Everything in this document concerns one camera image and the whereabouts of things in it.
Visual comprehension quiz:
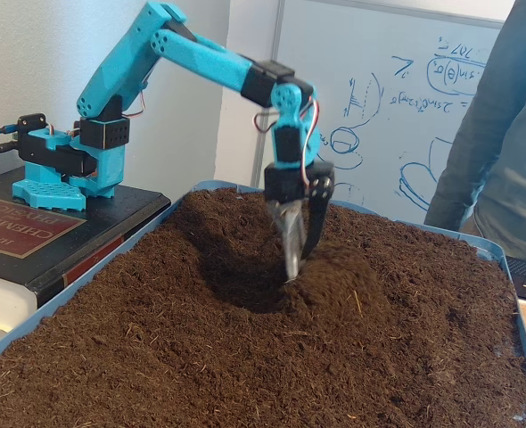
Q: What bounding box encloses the silver blade gripper finger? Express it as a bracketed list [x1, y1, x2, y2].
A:
[267, 198, 309, 284]

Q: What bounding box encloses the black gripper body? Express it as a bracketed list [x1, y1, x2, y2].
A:
[263, 160, 337, 203]

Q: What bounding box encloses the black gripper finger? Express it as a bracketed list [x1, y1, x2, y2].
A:
[299, 175, 337, 264]

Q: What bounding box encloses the brown soil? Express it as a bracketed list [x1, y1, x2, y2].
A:
[0, 186, 526, 428]

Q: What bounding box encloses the person right forearm green sleeve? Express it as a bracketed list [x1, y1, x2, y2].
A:
[423, 111, 514, 232]

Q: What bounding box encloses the teal five-joint robot arm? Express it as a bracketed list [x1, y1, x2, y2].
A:
[12, 1, 322, 211]

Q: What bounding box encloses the whiteboard with blue drawings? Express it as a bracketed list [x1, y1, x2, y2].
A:
[251, 0, 514, 224]

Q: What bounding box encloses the black chemistry physics handbook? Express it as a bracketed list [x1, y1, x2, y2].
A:
[0, 167, 172, 344]

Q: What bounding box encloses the blue plastic tray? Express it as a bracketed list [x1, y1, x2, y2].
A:
[0, 180, 526, 428]

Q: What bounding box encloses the white red wrist servo cable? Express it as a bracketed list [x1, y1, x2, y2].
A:
[252, 98, 322, 188]

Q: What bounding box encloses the white red shoulder servo cable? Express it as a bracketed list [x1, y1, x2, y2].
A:
[124, 86, 148, 119]

